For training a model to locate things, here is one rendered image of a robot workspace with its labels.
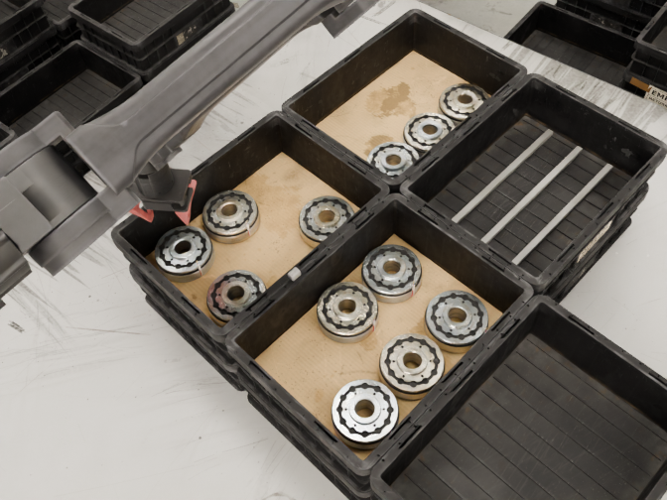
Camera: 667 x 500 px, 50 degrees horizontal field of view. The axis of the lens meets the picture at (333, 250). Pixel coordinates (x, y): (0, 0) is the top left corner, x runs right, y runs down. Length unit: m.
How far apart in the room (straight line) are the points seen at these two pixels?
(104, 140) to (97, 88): 1.77
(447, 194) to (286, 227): 0.31
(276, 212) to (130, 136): 0.75
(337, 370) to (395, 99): 0.63
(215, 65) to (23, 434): 0.92
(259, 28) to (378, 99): 0.90
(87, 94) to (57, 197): 1.78
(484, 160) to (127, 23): 1.35
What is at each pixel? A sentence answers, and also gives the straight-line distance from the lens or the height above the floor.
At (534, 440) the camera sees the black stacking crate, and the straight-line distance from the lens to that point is 1.17.
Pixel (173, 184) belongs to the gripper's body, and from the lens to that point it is 1.16.
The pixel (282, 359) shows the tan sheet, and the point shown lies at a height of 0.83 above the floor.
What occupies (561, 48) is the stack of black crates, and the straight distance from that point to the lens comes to 2.60.
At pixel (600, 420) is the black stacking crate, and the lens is 1.20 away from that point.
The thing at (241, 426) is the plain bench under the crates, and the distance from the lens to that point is 1.31.
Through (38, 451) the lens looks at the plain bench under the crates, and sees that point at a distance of 1.40.
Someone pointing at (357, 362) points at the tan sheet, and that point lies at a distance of 1.19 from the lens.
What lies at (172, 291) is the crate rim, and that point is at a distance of 1.18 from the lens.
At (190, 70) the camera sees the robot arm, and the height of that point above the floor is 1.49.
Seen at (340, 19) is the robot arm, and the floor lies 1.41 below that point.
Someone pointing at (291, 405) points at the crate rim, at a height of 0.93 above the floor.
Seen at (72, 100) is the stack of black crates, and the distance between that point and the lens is 2.39.
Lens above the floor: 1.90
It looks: 56 degrees down
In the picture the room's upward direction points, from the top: 5 degrees counter-clockwise
